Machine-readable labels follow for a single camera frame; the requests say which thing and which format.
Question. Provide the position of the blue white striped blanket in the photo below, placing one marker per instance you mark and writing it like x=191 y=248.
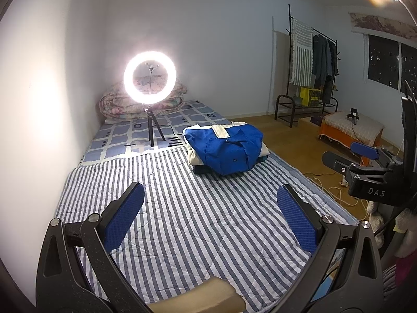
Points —
x=195 y=218

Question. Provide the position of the black clothes rack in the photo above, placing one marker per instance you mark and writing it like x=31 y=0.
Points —
x=286 y=96

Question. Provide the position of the beige cloth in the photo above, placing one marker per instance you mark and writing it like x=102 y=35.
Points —
x=195 y=296

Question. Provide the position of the dark folded clothes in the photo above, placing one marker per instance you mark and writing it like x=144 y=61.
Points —
x=202 y=169

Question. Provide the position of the person's right hand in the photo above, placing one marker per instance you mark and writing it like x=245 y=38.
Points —
x=407 y=228

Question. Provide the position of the dark hanging clothes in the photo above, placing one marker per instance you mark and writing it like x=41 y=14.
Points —
x=322 y=62

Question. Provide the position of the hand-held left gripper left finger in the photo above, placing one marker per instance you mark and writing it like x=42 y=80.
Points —
x=123 y=215

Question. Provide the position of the blue checked bed sheet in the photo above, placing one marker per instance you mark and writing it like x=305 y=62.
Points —
x=114 y=137

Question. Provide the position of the person's right forearm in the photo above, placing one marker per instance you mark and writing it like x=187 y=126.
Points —
x=404 y=270

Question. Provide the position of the floral quilt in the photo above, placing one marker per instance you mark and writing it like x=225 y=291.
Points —
x=114 y=104

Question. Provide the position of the small bed with orange cover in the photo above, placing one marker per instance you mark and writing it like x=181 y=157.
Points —
x=338 y=124

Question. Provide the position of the striped hanging towel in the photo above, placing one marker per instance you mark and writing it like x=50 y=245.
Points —
x=301 y=52

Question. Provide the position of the black phone holder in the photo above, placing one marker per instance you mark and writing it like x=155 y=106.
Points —
x=353 y=115

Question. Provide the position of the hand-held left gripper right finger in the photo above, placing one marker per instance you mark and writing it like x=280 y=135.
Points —
x=299 y=221

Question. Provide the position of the dark window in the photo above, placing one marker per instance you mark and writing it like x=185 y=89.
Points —
x=381 y=62

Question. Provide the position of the grey patterned cloth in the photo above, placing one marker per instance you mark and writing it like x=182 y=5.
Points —
x=391 y=283

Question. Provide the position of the patterned window valance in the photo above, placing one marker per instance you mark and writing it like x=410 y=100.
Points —
x=378 y=22

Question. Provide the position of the yellow box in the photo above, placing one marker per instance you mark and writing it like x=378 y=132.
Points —
x=309 y=97

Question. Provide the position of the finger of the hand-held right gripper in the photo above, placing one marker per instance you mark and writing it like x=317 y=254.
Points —
x=335 y=163
x=365 y=150

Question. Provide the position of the beige and blue jacket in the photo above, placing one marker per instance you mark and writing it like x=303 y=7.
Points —
x=228 y=150

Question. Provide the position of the white power strip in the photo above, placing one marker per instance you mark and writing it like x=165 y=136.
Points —
x=343 y=182

